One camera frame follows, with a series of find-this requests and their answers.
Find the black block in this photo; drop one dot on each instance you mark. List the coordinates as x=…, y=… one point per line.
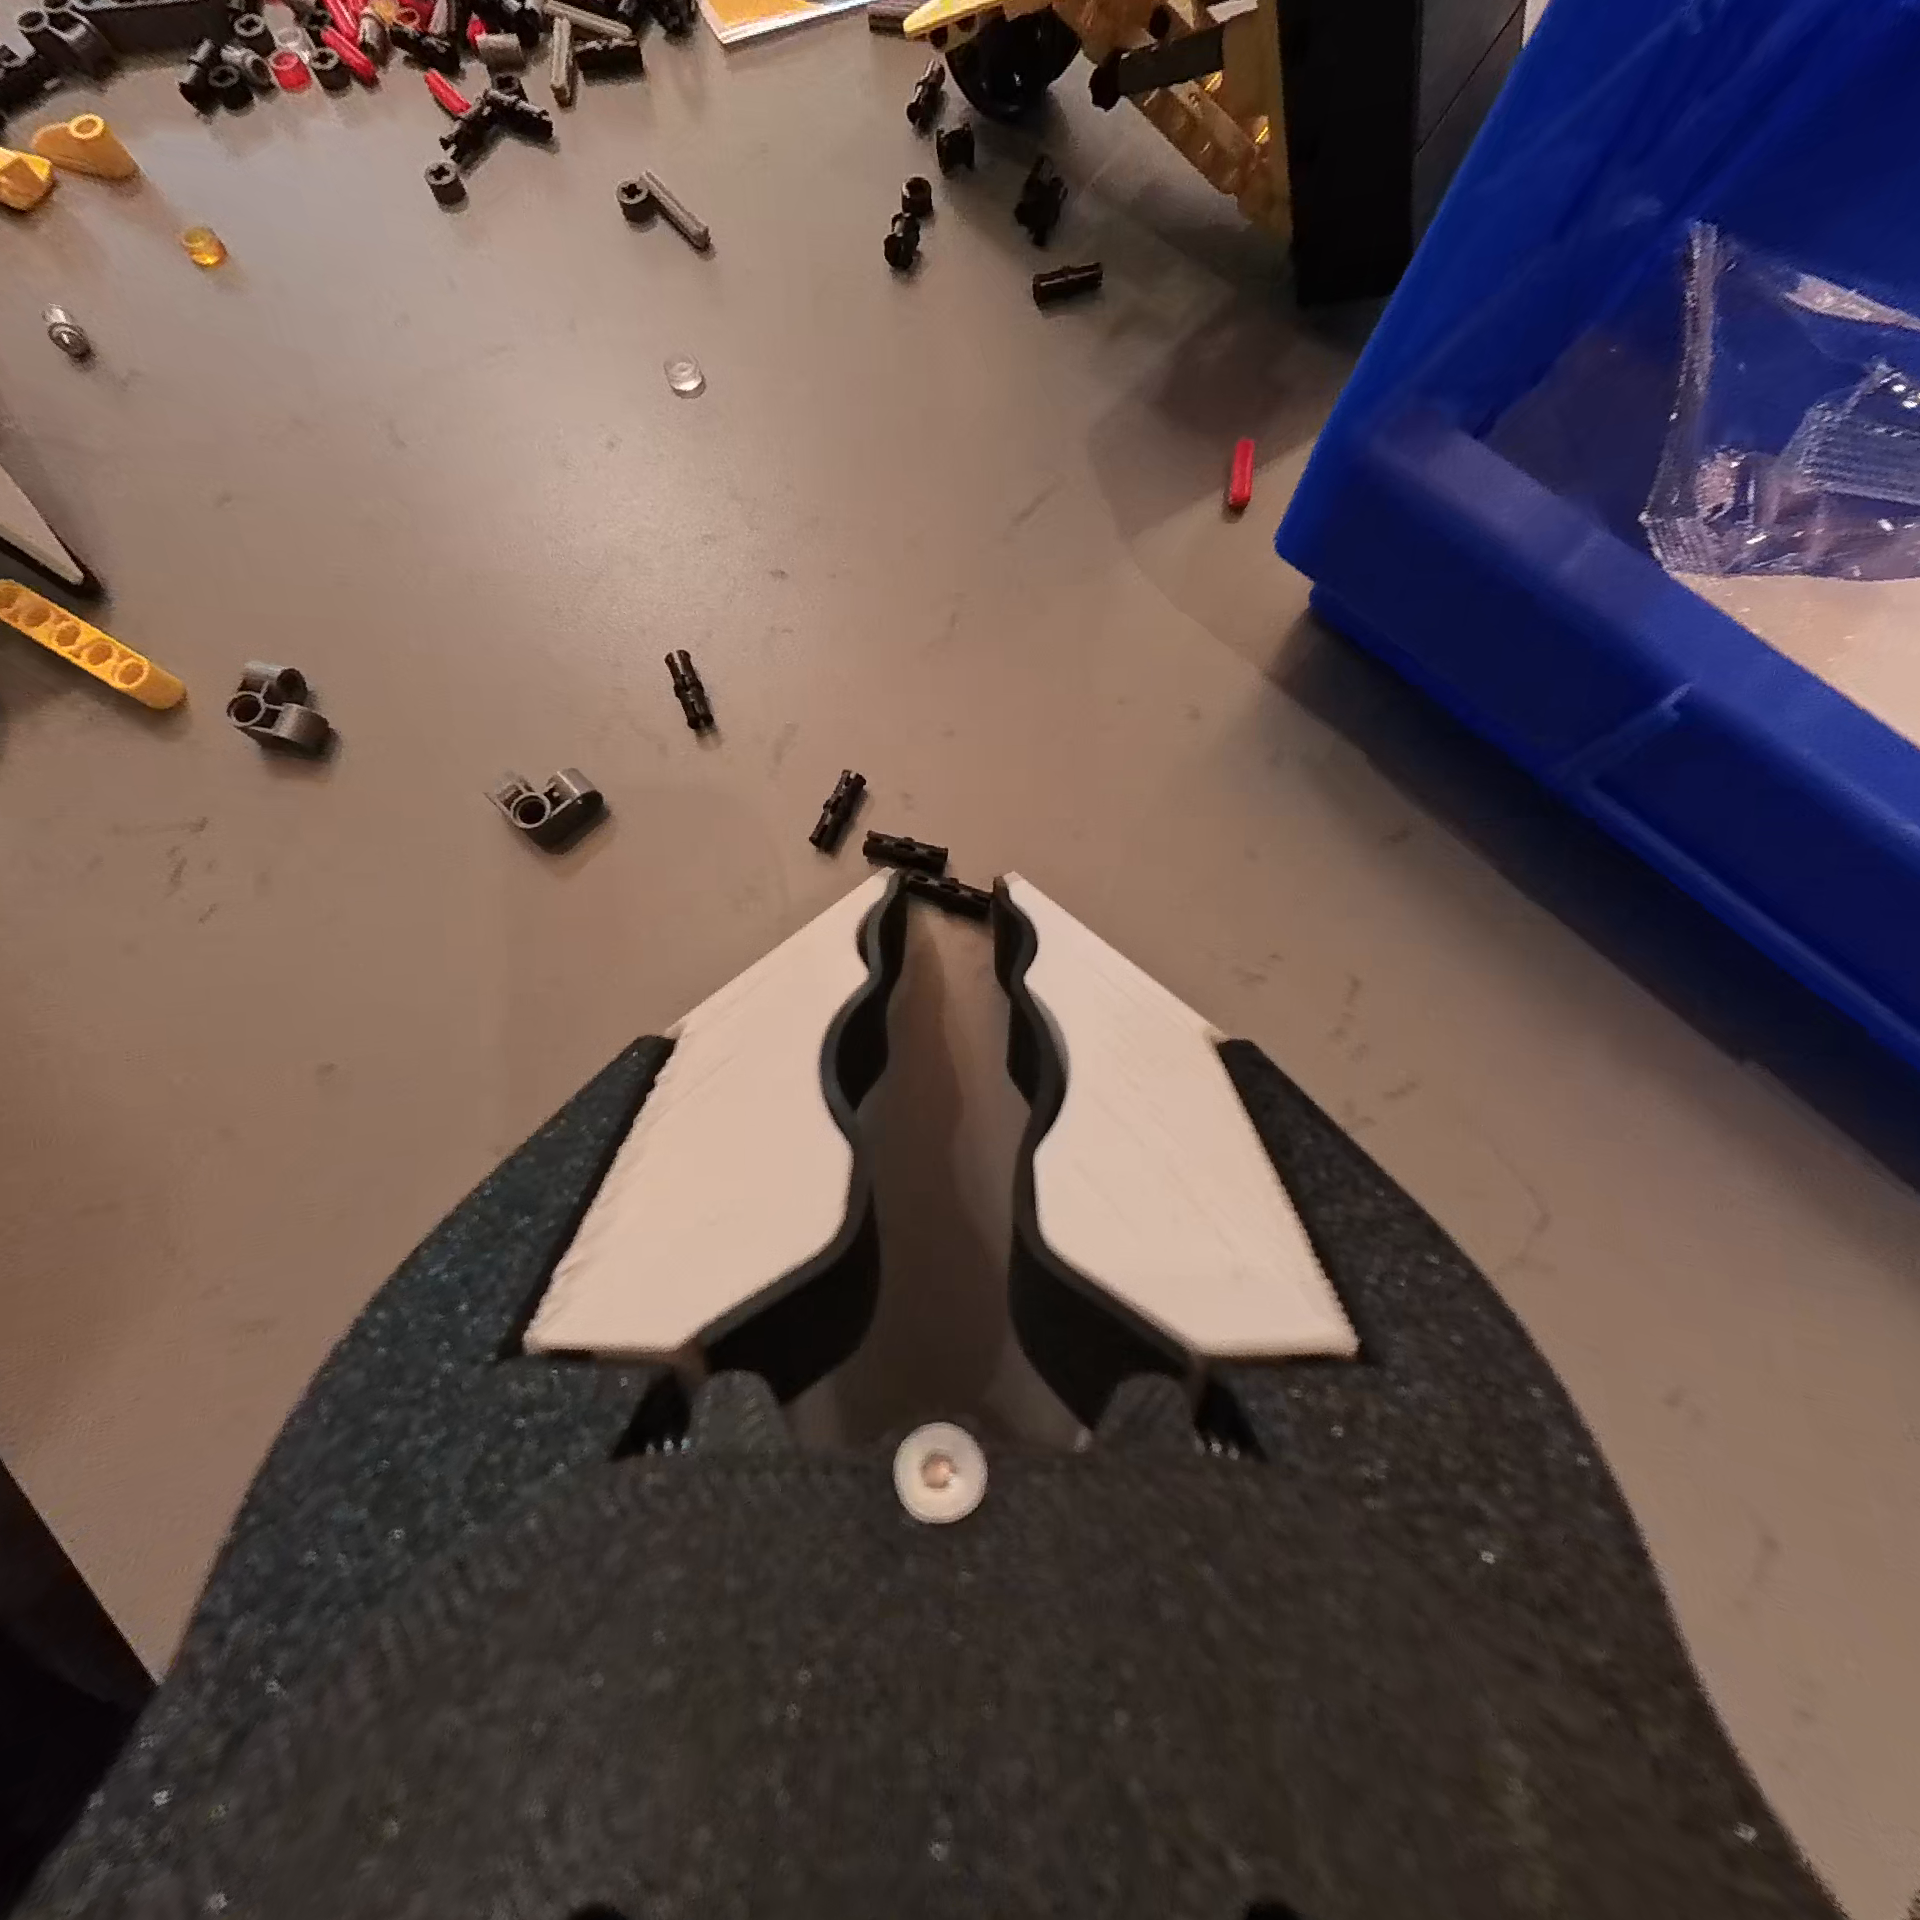
x=1350, y=151

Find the orange transparent stud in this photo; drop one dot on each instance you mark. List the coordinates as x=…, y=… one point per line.
x=203, y=248

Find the yellow sticker sheet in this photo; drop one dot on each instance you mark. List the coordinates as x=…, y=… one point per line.
x=783, y=14

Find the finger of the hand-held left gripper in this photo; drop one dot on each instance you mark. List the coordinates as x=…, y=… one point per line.
x=24, y=524

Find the yellow angled piece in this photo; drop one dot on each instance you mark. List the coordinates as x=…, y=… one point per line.
x=24, y=181

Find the grey axle piece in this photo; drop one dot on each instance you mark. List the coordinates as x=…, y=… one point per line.
x=668, y=207

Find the red pin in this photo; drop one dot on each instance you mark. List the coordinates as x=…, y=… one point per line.
x=1242, y=475

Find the grey round stud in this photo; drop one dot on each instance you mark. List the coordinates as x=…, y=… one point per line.
x=66, y=335

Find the blue plastic bin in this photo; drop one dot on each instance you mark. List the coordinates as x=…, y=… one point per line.
x=1501, y=599

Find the black connector pin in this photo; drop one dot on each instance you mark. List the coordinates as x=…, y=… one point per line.
x=907, y=850
x=690, y=691
x=837, y=810
x=952, y=895

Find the yellow short beam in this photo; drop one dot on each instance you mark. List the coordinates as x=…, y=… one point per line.
x=88, y=655

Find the clear round stud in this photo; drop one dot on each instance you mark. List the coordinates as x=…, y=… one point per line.
x=687, y=375

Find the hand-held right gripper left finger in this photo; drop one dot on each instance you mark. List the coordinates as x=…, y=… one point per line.
x=720, y=1169

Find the pile of toy building pieces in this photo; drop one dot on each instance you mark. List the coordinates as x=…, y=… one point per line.
x=225, y=74

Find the black cross connector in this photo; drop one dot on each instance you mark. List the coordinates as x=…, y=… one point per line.
x=493, y=120

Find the clear plastic bag with parts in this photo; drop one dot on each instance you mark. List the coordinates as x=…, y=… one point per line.
x=1802, y=452

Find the cluster of small black pins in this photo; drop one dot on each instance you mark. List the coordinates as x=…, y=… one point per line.
x=1066, y=285

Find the grey connector piece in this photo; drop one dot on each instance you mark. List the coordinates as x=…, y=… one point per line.
x=282, y=712
x=547, y=810

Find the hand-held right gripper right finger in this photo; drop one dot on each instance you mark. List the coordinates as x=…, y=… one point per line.
x=1188, y=1187

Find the yellow toy vehicle model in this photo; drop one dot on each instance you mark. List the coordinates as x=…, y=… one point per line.
x=1188, y=120

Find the yellow wedge piece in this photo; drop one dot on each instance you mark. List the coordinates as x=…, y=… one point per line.
x=87, y=151

